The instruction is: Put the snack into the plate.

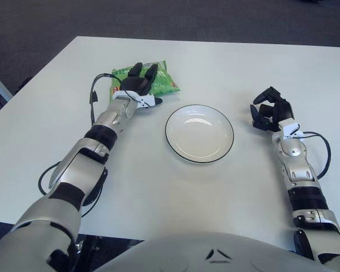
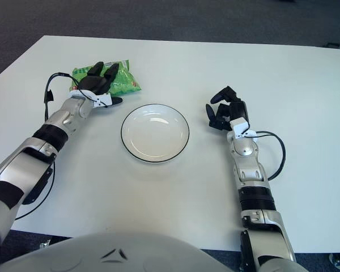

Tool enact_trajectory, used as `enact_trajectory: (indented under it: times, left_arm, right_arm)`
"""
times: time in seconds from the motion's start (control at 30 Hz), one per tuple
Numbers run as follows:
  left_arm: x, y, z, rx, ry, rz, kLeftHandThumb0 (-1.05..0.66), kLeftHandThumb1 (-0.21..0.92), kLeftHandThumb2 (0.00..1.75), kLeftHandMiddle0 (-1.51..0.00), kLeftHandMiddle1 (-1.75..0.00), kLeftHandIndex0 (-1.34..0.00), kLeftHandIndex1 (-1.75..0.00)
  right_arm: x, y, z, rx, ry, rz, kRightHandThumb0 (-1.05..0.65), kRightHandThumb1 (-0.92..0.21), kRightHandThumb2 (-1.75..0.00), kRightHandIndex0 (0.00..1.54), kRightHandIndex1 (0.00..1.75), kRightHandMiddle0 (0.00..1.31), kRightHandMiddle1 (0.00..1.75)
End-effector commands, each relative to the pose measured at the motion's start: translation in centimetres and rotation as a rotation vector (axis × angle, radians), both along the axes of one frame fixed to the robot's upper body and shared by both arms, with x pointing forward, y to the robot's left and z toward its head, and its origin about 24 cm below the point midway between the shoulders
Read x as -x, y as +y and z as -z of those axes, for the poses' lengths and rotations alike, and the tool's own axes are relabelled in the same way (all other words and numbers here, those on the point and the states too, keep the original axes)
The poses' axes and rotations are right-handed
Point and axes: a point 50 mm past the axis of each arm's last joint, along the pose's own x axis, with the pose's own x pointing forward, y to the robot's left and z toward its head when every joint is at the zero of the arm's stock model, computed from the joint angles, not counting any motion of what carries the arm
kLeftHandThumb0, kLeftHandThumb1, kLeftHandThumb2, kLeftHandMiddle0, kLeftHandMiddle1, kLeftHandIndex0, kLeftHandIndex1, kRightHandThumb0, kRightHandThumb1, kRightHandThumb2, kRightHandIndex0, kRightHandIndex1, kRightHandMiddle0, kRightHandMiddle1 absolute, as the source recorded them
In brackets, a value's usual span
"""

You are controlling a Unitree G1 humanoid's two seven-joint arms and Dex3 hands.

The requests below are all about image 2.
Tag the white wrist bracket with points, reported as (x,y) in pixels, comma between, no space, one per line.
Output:
(102,99)
(241,126)

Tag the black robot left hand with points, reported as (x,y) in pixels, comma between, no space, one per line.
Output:
(95,83)

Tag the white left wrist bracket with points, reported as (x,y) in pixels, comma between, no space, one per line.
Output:
(102,99)

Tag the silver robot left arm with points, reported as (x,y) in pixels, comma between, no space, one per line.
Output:
(45,147)

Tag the grey robot torso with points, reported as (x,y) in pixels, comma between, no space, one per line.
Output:
(130,255)

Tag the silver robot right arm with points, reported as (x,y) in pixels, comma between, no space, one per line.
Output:
(252,184)

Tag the green snack bag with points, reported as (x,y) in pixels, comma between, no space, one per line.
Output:
(124,82)

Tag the dark chair base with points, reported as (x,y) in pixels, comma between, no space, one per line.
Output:
(332,44)

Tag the white plate with black rim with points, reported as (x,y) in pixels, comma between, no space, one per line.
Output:
(156,133)

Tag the small metal bracket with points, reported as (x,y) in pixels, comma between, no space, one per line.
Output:
(44,245)

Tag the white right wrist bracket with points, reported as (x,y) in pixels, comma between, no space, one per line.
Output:
(241,126)

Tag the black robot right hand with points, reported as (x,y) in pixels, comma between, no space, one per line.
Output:
(238,112)

